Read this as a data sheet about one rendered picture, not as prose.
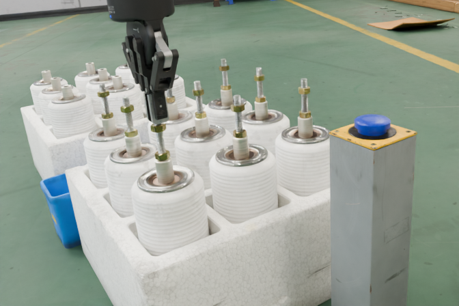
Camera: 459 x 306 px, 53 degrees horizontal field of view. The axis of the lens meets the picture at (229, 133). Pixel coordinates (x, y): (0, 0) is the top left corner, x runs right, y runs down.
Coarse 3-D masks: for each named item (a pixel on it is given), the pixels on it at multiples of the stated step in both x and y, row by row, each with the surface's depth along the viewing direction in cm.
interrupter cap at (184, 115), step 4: (180, 112) 88; (184, 112) 88; (188, 112) 87; (180, 116) 86; (184, 116) 85; (188, 116) 85; (192, 116) 85; (168, 120) 85; (172, 120) 84; (176, 120) 83; (180, 120) 83; (184, 120) 83; (188, 120) 84; (168, 124) 82; (172, 124) 82
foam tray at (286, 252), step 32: (96, 192) 76; (288, 192) 70; (320, 192) 69; (96, 224) 70; (128, 224) 65; (224, 224) 63; (256, 224) 62; (288, 224) 64; (320, 224) 68; (96, 256) 78; (128, 256) 58; (160, 256) 57; (192, 256) 57; (224, 256) 60; (256, 256) 62; (288, 256) 66; (320, 256) 69; (128, 288) 61; (160, 288) 56; (192, 288) 58; (224, 288) 61; (256, 288) 64; (288, 288) 68; (320, 288) 71
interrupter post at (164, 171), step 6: (156, 162) 59; (162, 162) 59; (168, 162) 59; (156, 168) 60; (162, 168) 59; (168, 168) 60; (162, 174) 60; (168, 174) 60; (162, 180) 60; (168, 180) 60
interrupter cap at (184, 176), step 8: (176, 168) 64; (184, 168) 63; (144, 176) 62; (152, 176) 62; (176, 176) 62; (184, 176) 61; (192, 176) 60; (144, 184) 60; (152, 184) 60; (160, 184) 60; (168, 184) 60; (176, 184) 59; (184, 184) 58; (152, 192) 58; (160, 192) 58; (168, 192) 58
